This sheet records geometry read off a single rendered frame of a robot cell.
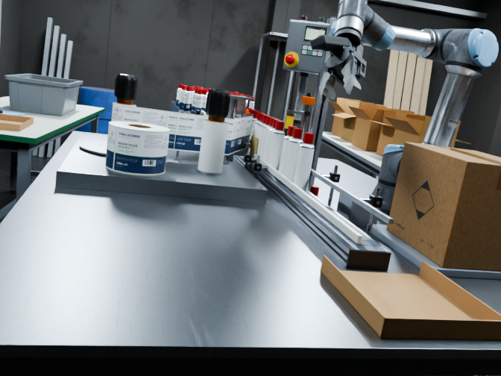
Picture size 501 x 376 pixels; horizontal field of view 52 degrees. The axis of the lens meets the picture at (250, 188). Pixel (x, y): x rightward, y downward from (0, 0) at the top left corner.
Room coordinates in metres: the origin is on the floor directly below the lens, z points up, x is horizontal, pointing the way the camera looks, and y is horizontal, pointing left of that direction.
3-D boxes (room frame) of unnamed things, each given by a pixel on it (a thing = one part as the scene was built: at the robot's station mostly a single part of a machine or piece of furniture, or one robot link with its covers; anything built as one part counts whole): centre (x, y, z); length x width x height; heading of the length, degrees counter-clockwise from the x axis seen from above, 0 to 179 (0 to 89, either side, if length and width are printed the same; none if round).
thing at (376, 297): (1.00, -0.35, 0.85); 0.30 x 0.26 x 0.04; 15
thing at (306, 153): (1.70, -0.17, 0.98); 0.05 x 0.05 x 0.20
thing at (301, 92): (2.14, -0.15, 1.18); 0.04 x 0.04 x 0.21
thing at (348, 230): (1.67, -0.13, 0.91); 1.07 x 0.01 x 0.02; 15
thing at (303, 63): (2.09, -0.15, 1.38); 0.17 x 0.10 x 0.19; 70
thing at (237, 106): (2.35, 0.10, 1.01); 0.14 x 0.13 x 0.26; 15
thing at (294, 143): (1.80, -0.14, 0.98); 0.05 x 0.05 x 0.20
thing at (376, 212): (1.69, -0.21, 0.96); 1.07 x 0.01 x 0.01; 15
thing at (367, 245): (1.96, -0.10, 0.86); 1.65 x 0.08 x 0.04; 15
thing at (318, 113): (2.04, -0.22, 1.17); 0.04 x 0.04 x 0.67; 15
